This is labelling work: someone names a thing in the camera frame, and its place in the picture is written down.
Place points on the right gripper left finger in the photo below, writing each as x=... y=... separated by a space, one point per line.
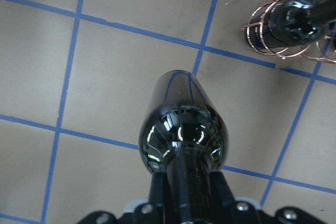
x=157 y=189

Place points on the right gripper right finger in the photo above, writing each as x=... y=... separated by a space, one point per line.
x=220 y=190

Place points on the dark wine bottle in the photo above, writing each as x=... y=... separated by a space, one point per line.
x=290 y=23
x=184 y=137

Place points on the dark wine bottle in rack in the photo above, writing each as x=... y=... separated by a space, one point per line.
x=290 y=23

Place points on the copper wire wine rack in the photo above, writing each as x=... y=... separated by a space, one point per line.
x=315 y=51

